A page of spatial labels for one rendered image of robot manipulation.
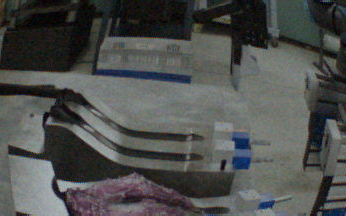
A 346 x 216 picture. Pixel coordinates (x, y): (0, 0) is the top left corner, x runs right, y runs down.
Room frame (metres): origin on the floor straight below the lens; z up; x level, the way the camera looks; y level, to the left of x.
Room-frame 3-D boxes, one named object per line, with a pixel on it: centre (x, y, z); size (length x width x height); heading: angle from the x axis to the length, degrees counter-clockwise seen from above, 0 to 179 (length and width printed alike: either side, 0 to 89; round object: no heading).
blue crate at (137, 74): (4.65, 0.22, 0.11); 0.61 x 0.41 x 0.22; 91
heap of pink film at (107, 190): (0.97, 0.04, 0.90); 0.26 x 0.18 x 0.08; 107
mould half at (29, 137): (1.32, 0.13, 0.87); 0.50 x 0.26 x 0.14; 90
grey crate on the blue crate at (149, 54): (4.64, 0.22, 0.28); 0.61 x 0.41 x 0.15; 91
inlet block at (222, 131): (1.37, -0.15, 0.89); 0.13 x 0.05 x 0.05; 89
